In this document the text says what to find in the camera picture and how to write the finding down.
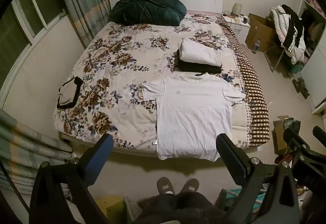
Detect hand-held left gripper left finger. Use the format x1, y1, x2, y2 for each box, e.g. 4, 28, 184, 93
29, 133, 114, 224

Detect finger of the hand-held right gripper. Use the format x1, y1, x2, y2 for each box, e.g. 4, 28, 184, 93
283, 128, 311, 156
313, 125, 326, 140

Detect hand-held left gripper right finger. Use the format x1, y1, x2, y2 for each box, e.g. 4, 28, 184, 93
216, 133, 301, 224

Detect white T-shirt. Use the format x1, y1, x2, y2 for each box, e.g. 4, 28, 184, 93
141, 72, 247, 162

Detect chair with piled clothes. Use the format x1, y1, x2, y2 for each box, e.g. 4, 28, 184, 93
270, 5, 306, 65

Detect grey green cloth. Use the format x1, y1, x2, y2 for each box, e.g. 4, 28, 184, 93
284, 117, 301, 135

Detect small open cardboard box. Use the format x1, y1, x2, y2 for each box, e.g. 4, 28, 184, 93
272, 115, 302, 153

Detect dark red cloth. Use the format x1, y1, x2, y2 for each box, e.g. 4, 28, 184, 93
275, 154, 291, 166

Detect teal and white rack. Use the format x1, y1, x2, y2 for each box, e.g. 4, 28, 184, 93
216, 187, 267, 214

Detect camouflage shoe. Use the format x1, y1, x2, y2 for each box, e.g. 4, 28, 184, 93
292, 78, 305, 91
298, 85, 310, 99

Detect brown checkered bed sheet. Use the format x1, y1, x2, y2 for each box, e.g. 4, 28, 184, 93
220, 16, 270, 148

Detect person's right grey slipper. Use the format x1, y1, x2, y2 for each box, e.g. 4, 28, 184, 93
180, 178, 200, 194

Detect person's grey slipper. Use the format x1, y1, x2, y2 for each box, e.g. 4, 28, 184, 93
180, 178, 200, 194
156, 177, 176, 195

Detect yellow box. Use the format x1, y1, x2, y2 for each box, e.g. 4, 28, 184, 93
98, 196, 128, 224

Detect white wardrobe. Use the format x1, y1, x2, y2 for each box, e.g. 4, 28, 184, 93
299, 0, 326, 115

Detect green bag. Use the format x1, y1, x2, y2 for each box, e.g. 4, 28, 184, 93
288, 62, 303, 74

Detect grey garment with black trim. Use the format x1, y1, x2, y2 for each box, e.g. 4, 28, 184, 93
56, 76, 84, 109

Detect person's left grey slipper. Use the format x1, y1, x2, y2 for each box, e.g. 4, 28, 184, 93
156, 177, 176, 195

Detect person's dark fleece pants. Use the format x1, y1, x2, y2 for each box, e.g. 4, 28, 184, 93
135, 192, 230, 224

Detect metal folding chair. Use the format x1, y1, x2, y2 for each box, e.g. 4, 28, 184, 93
263, 43, 288, 73

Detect bed with floral quilt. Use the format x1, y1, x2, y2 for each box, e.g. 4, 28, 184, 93
53, 14, 251, 153

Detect folded black garment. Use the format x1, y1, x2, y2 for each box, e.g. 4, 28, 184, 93
174, 49, 222, 74

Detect black jacket with white stripes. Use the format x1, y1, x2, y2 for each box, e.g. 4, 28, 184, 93
281, 4, 305, 50

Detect beige hanging garment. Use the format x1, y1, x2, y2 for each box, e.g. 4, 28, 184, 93
309, 22, 325, 41

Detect folded white garment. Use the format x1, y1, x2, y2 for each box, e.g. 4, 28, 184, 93
179, 38, 222, 68

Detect dark hanging garment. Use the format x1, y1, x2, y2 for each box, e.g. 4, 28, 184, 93
302, 9, 316, 36

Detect large cardboard box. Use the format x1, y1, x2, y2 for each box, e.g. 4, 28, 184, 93
244, 13, 277, 51

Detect white nightstand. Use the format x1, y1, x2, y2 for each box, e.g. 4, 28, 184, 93
221, 14, 251, 45

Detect pink floral quilt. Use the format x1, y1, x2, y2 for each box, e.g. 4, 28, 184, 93
304, 0, 321, 11

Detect white framed window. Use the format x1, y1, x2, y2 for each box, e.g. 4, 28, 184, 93
0, 0, 67, 89

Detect dark green duvet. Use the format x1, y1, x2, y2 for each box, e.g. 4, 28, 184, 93
109, 0, 187, 26

